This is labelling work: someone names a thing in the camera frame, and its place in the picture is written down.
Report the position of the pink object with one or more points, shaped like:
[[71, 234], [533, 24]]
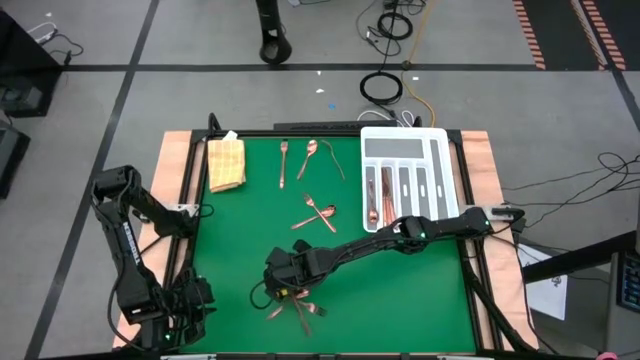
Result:
[[607, 356]]

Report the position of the yellow checked folded cloth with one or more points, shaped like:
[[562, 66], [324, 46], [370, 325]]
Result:
[[226, 165]]

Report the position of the black flat bar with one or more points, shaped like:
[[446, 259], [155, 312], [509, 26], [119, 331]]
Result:
[[335, 125]]

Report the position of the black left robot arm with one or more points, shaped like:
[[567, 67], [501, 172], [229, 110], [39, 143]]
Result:
[[125, 240]]

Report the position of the black table frame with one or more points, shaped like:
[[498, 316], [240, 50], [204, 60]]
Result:
[[260, 133]]

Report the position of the grey control box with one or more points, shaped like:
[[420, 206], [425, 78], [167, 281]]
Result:
[[627, 290]]

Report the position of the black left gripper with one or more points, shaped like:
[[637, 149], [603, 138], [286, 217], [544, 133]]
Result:
[[189, 302]]

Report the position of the white cutlery tray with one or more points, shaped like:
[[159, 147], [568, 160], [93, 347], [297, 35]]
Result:
[[395, 149]]

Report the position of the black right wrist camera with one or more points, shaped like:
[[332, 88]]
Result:
[[301, 246]]

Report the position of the black diagonal beam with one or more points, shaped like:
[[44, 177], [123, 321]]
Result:
[[575, 260]]

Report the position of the white paper sheet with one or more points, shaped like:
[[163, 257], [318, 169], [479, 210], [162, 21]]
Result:
[[547, 295]]

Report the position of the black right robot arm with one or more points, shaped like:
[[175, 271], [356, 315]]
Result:
[[370, 247]]

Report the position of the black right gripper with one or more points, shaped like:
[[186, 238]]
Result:
[[295, 270]]

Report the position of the white cloth tag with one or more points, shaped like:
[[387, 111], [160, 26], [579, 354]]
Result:
[[230, 135]]

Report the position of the black stand post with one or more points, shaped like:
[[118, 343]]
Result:
[[274, 50]]

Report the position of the black equipment box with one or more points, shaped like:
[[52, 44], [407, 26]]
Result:
[[10, 160]]

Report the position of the black equipment cart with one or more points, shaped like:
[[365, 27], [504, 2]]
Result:
[[22, 60]]

